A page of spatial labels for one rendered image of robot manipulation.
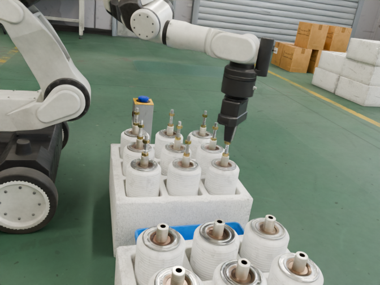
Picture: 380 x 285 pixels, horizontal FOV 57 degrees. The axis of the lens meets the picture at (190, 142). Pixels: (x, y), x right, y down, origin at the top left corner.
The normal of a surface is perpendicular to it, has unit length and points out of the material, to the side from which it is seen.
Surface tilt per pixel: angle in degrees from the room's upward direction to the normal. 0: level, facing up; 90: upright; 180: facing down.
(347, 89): 90
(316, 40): 90
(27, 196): 90
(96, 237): 0
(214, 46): 90
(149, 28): 106
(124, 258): 0
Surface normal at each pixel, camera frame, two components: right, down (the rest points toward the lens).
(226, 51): -0.27, 0.33
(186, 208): 0.24, 0.40
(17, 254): 0.12, -0.92
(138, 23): -0.30, 0.57
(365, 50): -0.96, -0.01
